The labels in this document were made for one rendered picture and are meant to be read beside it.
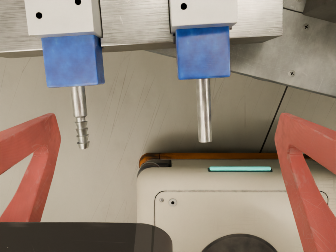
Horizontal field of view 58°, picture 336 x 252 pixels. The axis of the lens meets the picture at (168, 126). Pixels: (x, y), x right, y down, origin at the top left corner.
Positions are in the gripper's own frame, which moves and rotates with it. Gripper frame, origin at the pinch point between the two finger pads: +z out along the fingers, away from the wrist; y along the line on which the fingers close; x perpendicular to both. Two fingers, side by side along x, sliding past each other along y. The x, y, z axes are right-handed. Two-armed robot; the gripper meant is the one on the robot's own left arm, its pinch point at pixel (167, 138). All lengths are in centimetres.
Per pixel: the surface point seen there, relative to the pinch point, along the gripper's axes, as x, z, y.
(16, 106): 52, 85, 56
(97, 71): 3.2, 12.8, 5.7
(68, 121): 57, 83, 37
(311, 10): 0.2, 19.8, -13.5
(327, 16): 0.8, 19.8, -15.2
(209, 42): 1.1, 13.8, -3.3
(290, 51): 4.3, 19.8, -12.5
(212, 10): -1.4, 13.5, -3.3
